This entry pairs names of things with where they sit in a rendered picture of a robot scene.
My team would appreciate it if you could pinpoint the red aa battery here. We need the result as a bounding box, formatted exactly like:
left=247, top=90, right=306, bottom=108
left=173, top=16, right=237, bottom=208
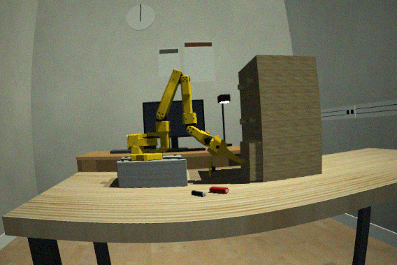
left=209, top=186, right=229, bottom=194

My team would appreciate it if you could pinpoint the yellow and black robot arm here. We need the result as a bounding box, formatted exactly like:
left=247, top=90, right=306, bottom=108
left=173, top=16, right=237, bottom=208
left=128, top=69, right=214, bottom=161

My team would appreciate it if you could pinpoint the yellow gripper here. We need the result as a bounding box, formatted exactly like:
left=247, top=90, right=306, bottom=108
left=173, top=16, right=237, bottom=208
left=207, top=135, right=242, bottom=177

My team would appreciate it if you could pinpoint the black aa battery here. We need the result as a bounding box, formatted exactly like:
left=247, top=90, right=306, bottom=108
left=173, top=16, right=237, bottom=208
left=192, top=190, right=206, bottom=196

